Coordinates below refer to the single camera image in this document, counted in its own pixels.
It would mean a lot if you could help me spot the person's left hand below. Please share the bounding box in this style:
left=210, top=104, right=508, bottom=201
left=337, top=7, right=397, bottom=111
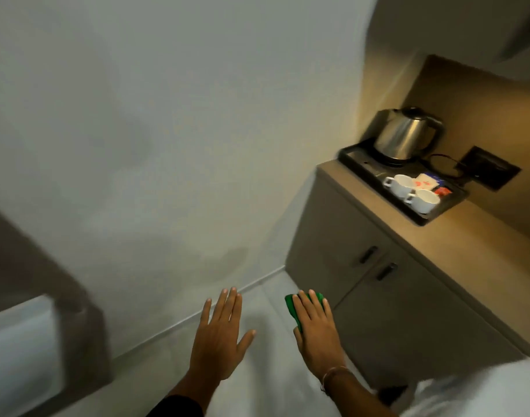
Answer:
left=189, top=287, right=257, bottom=381

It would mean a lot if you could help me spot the person's right hand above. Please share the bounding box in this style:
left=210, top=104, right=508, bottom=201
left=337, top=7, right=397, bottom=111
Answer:
left=292, top=289, right=349, bottom=383

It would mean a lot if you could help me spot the green cleaning cloth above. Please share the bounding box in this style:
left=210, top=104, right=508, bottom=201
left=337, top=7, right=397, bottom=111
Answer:
left=284, top=291, right=326, bottom=333

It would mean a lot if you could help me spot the person's right forearm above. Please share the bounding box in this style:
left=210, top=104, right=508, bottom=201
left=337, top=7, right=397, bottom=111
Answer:
left=323, top=368, right=399, bottom=417

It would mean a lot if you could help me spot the person's left forearm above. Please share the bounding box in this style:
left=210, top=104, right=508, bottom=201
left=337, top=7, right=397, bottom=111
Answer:
left=147, top=371, right=224, bottom=417

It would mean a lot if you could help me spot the beige cabinet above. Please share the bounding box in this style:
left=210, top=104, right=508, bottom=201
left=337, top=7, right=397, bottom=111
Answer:
left=286, top=160, right=530, bottom=389

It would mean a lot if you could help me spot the white ceramic cup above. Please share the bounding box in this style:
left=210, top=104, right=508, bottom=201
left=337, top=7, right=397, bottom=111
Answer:
left=383, top=174, right=417, bottom=199
left=405, top=189, right=441, bottom=214

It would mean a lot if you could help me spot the black hospitality tray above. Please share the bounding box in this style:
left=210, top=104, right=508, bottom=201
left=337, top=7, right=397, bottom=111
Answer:
left=338, top=139, right=470, bottom=226

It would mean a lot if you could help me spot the white sachet with red print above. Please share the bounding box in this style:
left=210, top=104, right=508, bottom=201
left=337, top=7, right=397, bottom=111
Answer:
left=412, top=173, right=438, bottom=192

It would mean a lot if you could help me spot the white garment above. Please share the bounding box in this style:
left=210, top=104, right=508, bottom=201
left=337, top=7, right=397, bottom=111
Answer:
left=399, top=357, right=530, bottom=417

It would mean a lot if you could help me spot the white bedding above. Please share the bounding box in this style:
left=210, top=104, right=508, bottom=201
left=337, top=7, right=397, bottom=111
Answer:
left=0, top=294, right=63, bottom=417

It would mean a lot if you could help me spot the stainless steel electric kettle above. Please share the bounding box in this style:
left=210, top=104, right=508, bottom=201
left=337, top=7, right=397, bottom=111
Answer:
left=373, top=107, right=445, bottom=163

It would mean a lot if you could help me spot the thin wrist bracelet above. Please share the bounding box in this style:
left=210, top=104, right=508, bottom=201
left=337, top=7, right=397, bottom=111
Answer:
left=320, top=365, right=351, bottom=394

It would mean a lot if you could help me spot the black power cable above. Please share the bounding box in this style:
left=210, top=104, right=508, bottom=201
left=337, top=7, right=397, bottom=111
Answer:
left=426, top=153, right=467, bottom=179

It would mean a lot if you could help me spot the black wall socket plate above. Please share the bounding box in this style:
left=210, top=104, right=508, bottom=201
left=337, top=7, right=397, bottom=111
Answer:
left=458, top=146, right=522, bottom=192

